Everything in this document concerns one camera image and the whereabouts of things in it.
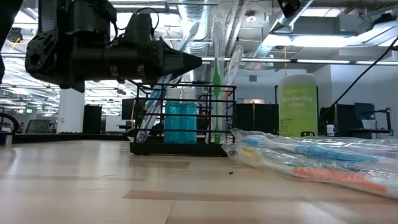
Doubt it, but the black wire caddy basket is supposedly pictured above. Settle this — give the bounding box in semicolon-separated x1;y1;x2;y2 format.
129;82;237;156

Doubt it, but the green disinfecting wipes canister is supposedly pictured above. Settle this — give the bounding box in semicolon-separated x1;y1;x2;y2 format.
278;73;318;138

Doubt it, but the black aluminium table frame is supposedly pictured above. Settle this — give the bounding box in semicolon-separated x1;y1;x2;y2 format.
12;133;133;144

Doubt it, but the silver corrugated duct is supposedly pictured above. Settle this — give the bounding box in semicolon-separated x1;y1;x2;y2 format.
183;0;213;82

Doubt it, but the rectangular ceiling light panel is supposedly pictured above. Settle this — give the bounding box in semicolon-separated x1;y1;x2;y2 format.
264;33;368;48

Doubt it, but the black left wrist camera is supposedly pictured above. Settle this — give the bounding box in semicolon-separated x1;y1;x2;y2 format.
126;12;155;41

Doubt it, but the dark computer monitor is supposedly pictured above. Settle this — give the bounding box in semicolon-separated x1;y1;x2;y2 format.
121;98;137;121
318;102;376;135

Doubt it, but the blue white-capped mouthwash bottle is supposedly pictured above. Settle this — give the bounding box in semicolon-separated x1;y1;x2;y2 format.
180;88;198;144
164;88;183;144

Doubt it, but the large silver ventilation duct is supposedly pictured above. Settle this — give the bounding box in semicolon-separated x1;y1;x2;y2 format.
245;0;315;63

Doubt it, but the black curved cable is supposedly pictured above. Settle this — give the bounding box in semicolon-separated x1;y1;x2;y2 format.
0;112;19;134

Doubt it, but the wrapped orange handled toothbrush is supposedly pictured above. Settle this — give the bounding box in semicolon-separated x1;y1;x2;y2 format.
222;143;398;200

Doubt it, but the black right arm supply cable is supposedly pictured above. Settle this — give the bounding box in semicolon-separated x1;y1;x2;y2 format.
317;37;398;122

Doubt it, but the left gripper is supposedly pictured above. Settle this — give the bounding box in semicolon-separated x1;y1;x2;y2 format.
104;33;203;86

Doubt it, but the black office partition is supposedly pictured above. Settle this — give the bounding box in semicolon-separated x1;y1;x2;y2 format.
234;103;280;135

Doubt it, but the green handled toothbrush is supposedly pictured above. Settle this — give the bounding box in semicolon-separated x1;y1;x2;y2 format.
211;17;225;146
289;157;398;175

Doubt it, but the black cabinet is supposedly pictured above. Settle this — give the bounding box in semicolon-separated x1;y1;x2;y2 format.
82;104;103;134

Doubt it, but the white square pillar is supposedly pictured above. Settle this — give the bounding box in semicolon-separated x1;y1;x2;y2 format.
57;88;86;134

